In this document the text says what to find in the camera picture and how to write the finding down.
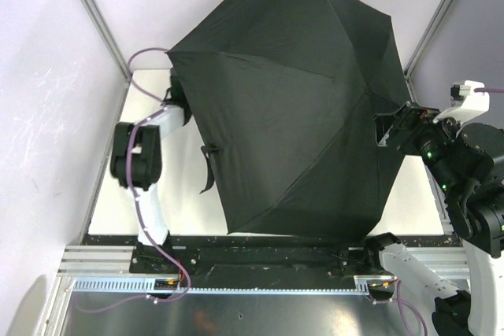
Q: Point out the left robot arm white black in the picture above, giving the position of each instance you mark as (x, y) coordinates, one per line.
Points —
(136, 159)

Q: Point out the aluminium frame post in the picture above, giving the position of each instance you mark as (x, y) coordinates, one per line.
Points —
(434, 24)
(98, 20)

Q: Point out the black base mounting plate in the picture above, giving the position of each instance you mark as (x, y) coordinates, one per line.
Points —
(199, 254)

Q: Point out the right aluminium frame post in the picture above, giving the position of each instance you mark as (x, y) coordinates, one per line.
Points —
(434, 24)

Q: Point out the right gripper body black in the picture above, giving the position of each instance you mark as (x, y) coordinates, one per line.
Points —
(396, 130)

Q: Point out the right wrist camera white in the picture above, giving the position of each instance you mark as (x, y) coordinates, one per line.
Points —
(468, 101)

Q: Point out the left aluminium frame post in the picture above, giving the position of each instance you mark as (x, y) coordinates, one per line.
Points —
(98, 20)

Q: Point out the left aluminium table rail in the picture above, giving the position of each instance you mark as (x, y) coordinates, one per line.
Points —
(103, 163)

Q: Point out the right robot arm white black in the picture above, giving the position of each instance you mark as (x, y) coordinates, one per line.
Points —
(466, 161)

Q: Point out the slotted grey cable duct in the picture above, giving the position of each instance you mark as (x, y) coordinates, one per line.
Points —
(355, 285)

